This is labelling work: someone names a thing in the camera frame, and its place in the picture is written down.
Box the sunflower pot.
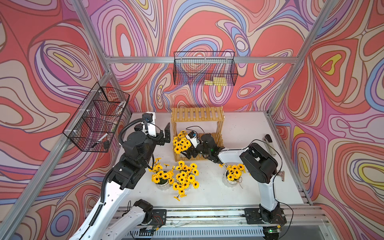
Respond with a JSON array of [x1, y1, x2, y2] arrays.
[[149, 158, 175, 190], [169, 161, 200, 201], [219, 164, 246, 188], [173, 131, 192, 155]]

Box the wooden two-tier shelf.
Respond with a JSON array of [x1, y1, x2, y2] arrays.
[[171, 107, 225, 161]]

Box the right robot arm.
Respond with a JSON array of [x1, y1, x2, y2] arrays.
[[186, 133, 287, 225]]

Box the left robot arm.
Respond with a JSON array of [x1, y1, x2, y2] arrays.
[[71, 118, 171, 240]]

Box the white marker in basket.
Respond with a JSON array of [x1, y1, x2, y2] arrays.
[[91, 133, 109, 148]]

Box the grey black stapler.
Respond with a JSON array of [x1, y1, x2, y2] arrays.
[[263, 134, 277, 156]]

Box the yellow sticky notes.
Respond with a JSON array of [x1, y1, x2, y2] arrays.
[[204, 77, 228, 86]]

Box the metal binder clip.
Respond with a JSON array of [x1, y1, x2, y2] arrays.
[[277, 171, 285, 182]]

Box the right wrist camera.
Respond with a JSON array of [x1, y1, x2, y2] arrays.
[[186, 131, 200, 149]]

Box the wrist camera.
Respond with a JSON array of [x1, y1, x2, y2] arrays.
[[186, 131, 200, 149], [142, 112, 157, 137]]

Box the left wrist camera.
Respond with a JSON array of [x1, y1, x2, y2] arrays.
[[142, 112, 157, 137]]

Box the left black wire basket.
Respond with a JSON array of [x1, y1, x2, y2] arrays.
[[63, 83, 130, 153]]

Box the black wire basket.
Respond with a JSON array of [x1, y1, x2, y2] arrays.
[[63, 83, 130, 153], [173, 50, 239, 86]]

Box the back black wire basket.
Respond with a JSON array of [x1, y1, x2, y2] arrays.
[[173, 50, 239, 86]]

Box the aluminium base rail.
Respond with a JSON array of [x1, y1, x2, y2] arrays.
[[77, 205, 334, 240]]

